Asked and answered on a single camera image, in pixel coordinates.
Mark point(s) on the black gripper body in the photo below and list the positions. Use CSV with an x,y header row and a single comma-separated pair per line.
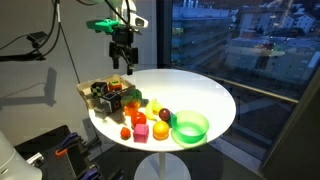
x,y
122,39

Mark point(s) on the black equipment cart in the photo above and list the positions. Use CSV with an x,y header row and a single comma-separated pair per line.
x,y
50,156

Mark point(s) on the metal window railing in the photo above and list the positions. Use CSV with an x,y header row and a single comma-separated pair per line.
x,y
253,88

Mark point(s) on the wooden tray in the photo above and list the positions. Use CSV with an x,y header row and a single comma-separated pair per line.
x,y
85,89

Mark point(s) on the yellow banana toy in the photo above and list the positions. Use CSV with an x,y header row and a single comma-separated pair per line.
x,y
151,108

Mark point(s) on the white table pedestal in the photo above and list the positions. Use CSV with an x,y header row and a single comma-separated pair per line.
x,y
162,166

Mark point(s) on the black white checkered cube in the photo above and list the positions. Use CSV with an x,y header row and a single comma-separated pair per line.
x,y
98,90

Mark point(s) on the dark red plum toy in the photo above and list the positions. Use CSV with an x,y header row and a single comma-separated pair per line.
x,y
164,114

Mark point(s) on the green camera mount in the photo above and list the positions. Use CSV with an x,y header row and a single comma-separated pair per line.
x,y
103,25

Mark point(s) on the orange wooden block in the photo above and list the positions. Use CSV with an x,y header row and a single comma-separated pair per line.
x,y
131,108

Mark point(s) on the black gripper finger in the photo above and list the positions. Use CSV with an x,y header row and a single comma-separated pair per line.
x,y
132,61
115,55

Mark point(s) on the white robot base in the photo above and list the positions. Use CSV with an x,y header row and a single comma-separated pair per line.
x,y
13,160

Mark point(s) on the black tripod camera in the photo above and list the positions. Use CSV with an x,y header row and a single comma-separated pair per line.
x,y
36,37

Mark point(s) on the pink cube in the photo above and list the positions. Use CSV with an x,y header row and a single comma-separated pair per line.
x,y
141,133

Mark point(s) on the yellow green block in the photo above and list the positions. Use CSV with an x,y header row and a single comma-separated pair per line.
x,y
126,100

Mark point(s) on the small red strawberry toy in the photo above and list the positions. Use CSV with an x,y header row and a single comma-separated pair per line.
x,y
125,132

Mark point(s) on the orange fruit toy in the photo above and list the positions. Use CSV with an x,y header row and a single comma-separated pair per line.
x,y
161,130

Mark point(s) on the small green cube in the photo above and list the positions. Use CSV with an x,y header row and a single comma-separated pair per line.
x,y
136,94

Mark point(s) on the black white patterned cube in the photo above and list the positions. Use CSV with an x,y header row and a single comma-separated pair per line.
x,y
111,101

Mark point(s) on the red tomato toy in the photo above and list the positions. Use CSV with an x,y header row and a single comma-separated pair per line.
x,y
138,120

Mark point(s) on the translucent green bowl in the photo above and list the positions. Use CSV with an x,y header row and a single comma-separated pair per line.
x,y
190,126

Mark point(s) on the dark window frame post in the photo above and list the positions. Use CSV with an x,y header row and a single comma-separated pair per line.
x,y
164,33

